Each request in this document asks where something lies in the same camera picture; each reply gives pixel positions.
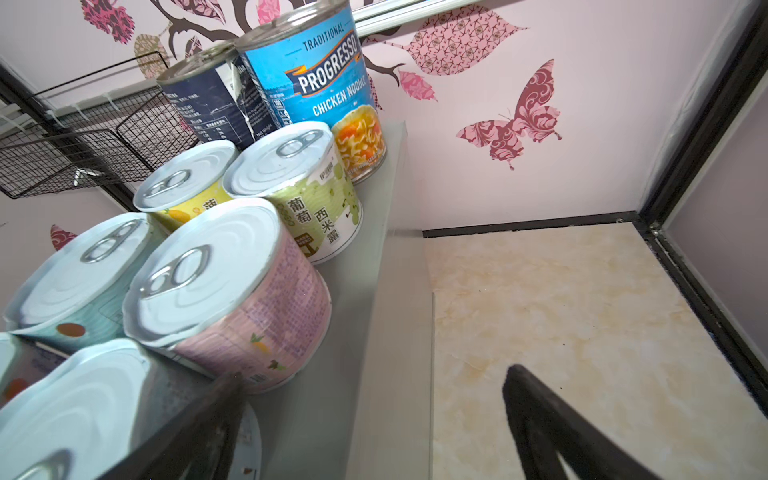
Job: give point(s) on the teal short can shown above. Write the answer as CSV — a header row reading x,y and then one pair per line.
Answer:
x,y
98,407
74,299

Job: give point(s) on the grey metal cabinet counter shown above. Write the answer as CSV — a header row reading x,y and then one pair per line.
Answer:
x,y
362,407

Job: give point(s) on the small yellow can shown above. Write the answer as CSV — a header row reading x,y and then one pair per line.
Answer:
x,y
187,185

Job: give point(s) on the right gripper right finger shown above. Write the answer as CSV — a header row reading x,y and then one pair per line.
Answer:
x,y
549,435

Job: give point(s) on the green short can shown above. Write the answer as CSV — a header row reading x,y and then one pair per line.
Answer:
x,y
298,168

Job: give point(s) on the aluminium rail back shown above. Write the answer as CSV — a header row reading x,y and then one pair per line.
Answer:
x,y
386,15

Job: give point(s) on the black wire basket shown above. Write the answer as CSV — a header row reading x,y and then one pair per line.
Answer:
x,y
108,141

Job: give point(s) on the dark navy tall can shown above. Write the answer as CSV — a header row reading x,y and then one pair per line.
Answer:
x,y
214,93

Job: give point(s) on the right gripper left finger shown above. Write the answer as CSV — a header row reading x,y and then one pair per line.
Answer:
x,y
199,443

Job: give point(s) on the pink short can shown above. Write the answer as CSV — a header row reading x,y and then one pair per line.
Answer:
x,y
231,292
22,365

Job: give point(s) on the blue chicken noodle soup can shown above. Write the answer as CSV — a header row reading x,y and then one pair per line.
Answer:
x,y
308,65

